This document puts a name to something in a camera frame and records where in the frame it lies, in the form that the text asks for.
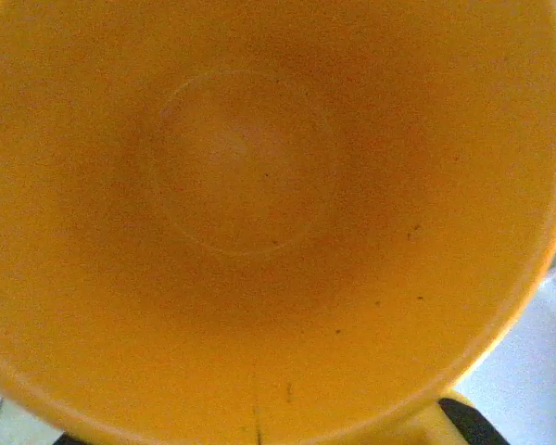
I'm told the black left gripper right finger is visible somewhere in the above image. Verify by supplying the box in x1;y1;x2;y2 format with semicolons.
437;397;499;445

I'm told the yellow mug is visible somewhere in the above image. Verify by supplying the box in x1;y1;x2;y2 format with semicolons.
0;0;556;445

